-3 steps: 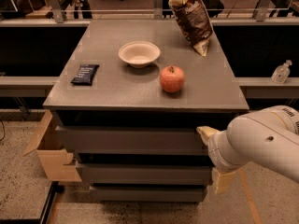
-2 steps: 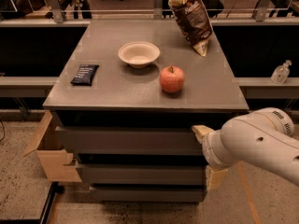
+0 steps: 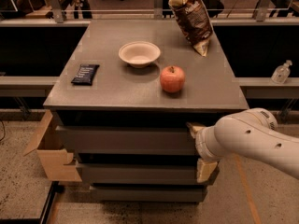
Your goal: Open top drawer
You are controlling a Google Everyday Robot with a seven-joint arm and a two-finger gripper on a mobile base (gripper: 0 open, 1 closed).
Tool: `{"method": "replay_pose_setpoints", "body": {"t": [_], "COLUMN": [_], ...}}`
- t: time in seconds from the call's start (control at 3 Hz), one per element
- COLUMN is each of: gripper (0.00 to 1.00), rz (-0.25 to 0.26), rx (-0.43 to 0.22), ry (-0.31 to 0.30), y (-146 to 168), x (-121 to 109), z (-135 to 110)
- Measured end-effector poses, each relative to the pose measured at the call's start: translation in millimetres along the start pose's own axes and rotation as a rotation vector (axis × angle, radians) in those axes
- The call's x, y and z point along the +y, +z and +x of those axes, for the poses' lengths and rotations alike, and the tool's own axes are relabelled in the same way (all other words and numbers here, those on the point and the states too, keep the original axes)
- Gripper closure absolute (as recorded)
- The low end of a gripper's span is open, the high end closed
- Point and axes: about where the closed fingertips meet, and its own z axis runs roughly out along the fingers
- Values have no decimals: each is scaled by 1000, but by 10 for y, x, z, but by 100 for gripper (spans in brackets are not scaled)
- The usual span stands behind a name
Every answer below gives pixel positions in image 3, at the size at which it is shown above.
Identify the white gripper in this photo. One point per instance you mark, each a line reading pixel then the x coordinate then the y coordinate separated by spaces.
pixel 202 144

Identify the grey top drawer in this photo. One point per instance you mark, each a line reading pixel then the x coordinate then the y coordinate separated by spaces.
pixel 139 141

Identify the grey drawer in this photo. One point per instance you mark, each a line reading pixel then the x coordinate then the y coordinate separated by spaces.
pixel 151 194
pixel 137 174
pixel 139 141

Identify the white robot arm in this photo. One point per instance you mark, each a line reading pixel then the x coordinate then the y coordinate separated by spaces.
pixel 251 133

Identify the grey middle drawer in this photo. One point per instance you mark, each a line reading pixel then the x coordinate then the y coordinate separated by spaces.
pixel 137 174

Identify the grey drawer cabinet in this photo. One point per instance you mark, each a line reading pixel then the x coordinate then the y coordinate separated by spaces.
pixel 129 97

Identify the grey bottom drawer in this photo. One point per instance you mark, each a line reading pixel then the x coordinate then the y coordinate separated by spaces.
pixel 151 194

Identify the red apple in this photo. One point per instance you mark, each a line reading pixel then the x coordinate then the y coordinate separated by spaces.
pixel 172 79

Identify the clear sanitizer pump bottle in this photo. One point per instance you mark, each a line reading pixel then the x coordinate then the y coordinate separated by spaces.
pixel 282 72

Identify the white paper bowl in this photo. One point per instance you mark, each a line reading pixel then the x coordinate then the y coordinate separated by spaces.
pixel 139 54

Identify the black snack bar packet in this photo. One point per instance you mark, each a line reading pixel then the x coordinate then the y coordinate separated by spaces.
pixel 85 74

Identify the cardboard box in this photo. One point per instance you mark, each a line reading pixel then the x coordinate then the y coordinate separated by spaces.
pixel 57 162

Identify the brown chip bag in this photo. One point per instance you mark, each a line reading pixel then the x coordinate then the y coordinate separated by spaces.
pixel 194 22

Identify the metal railing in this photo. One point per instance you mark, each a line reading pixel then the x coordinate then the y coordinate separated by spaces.
pixel 84 11

